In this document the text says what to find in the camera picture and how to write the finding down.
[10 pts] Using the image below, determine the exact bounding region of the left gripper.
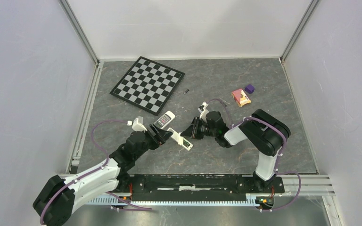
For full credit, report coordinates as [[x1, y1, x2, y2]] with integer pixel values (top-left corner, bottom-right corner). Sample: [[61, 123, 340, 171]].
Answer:
[[133, 122, 173, 160]]

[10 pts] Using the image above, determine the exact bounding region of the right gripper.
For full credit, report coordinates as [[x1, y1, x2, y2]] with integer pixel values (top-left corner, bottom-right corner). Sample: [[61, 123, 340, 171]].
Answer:
[[180, 117, 217, 140]]

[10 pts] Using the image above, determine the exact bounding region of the long white remote control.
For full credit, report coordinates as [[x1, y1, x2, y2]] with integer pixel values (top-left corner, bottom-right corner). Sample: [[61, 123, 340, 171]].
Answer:
[[167, 128, 193, 151]]

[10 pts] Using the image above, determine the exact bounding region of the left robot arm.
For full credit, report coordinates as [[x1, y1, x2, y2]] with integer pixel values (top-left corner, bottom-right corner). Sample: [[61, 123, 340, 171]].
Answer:
[[33, 124, 173, 226]]

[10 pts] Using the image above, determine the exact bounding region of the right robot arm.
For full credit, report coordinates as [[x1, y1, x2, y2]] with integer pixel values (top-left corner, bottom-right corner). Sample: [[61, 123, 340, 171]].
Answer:
[[180, 109, 291, 192]]

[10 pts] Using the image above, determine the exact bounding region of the short white remote control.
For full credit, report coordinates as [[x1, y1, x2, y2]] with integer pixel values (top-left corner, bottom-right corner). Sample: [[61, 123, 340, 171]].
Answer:
[[154, 111, 175, 129]]

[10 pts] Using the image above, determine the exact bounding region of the black and grey chessboard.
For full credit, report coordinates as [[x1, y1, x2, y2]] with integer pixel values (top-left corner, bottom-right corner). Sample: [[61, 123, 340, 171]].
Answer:
[[110, 56, 185, 116]]

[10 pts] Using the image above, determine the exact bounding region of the red and yellow block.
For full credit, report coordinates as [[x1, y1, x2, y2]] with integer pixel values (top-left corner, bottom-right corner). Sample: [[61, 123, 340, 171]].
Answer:
[[231, 89, 251, 107]]

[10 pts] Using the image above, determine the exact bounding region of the purple cube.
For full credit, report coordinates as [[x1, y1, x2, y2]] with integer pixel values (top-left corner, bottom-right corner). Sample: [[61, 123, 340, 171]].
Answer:
[[244, 84, 255, 94]]

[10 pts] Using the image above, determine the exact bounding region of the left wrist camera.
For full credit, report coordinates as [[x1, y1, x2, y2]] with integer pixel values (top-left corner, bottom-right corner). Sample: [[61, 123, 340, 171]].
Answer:
[[127, 116, 147, 132]]

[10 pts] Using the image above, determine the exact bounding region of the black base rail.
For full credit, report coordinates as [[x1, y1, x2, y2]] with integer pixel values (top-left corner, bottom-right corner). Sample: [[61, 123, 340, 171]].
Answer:
[[111, 174, 285, 201]]

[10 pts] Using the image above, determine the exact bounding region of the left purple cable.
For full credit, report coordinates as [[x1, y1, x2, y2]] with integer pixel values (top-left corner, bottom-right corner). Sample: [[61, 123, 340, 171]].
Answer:
[[40, 120, 130, 226]]

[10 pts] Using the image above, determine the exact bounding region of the white slotted cable duct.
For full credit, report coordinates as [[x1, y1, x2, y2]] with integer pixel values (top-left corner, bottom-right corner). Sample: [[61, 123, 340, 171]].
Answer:
[[86, 194, 259, 207]]

